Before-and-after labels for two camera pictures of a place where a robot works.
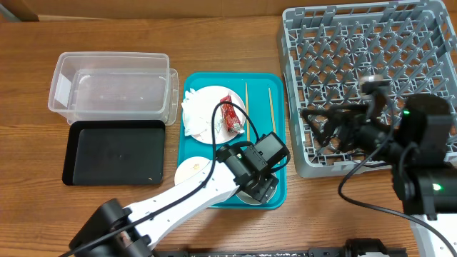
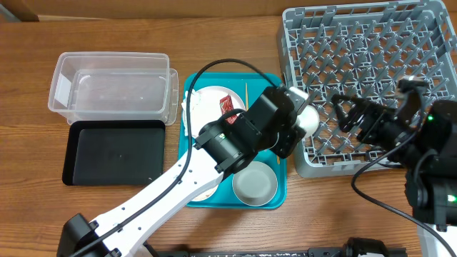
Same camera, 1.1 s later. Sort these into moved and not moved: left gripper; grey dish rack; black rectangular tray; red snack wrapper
Moved: left gripper
Not moved: grey dish rack; red snack wrapper; black rectangular tray
